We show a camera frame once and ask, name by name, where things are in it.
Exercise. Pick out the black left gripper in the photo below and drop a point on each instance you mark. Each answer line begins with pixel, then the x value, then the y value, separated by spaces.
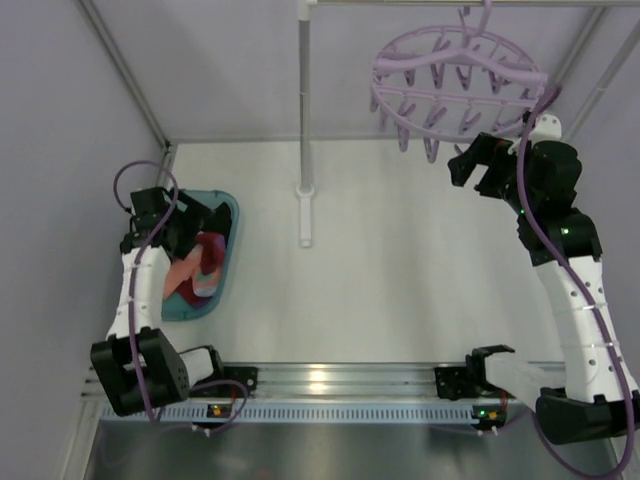
pixel 198 222

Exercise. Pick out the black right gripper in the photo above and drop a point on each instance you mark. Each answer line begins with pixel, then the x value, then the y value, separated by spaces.
pixel 486 163

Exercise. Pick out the pink patterned sock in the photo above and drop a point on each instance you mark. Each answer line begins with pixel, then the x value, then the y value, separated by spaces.
pixel 180 271
pixel 205 285

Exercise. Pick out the maroon purple sock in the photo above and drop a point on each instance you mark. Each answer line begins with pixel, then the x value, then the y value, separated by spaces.
pixel 186 292
pixel 213 250

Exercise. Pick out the lilac round clip hanger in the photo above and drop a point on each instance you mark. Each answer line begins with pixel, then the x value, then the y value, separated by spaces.
pixel 447 83

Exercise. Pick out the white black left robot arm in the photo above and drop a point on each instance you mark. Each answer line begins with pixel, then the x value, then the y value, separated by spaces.
pixel 137 366

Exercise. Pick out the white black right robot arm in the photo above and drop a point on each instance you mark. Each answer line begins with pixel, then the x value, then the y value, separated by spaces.
pixel 587 401

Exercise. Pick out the teal transparent plastic bin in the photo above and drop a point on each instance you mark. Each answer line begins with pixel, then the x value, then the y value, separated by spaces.
pixel 175 309

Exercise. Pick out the white grey rack pole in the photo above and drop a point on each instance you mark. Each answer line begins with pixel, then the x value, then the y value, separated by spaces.
pixel 305 189

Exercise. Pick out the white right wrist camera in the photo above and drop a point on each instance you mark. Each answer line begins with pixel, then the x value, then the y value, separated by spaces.
pixel 547 127

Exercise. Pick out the grey slotted cable duct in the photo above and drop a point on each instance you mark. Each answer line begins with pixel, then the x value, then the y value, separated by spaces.
pixel 335 413

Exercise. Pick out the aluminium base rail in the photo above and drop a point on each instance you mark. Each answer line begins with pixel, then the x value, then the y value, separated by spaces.
pixel 297 381

